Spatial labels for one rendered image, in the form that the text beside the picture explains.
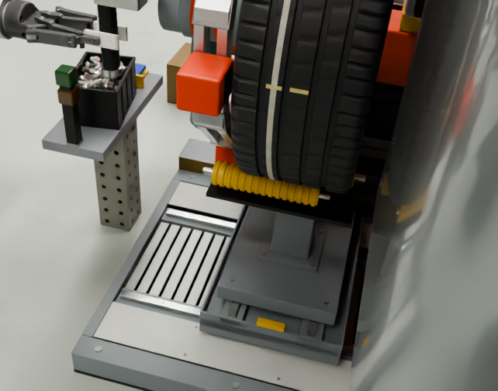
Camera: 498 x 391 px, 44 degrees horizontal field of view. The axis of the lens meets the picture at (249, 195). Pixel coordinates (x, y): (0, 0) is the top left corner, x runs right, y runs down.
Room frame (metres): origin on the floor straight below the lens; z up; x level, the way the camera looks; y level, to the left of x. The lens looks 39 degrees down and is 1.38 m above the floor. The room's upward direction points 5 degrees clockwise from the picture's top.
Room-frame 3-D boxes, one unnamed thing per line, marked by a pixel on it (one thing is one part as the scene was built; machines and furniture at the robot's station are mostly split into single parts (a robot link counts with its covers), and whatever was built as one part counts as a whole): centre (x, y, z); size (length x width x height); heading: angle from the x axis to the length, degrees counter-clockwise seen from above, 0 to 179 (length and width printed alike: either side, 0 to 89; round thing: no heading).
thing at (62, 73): (1.28, 0.45, 0.64); 0.04 x 0.04 x 0.04; 79
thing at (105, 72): (1.12, 0.30, 0.83); 0.04 x 0.04 x 0.16
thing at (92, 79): (1.45, 0.42, 0.51); 0.20 x 0.14 x 0.13; 178
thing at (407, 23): (1.68, -0.45, 0.70); 0.14 x 0.14 x 0.05; 79
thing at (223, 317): (1.22, -0.13, 0.13); 0.50 x 0.36 x 0.10; 169
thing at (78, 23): (1.16, 0.39, 0.83); 0.11 x 0.01 x 0.04; 90
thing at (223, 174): (1.11, -0.04, 0.51); 0.29 x 0.06 x 0.06; 79
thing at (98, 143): (1.48, 0.42, 0.44); 0.43 x 0.17 x 0.03; 169
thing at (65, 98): (1.28, 0.45, 0.59); 0.04 x 0.04 x 0.04; 79
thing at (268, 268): (1.22, -0.13, 0.32); 0.40 x 0.30 x 0.28; 169
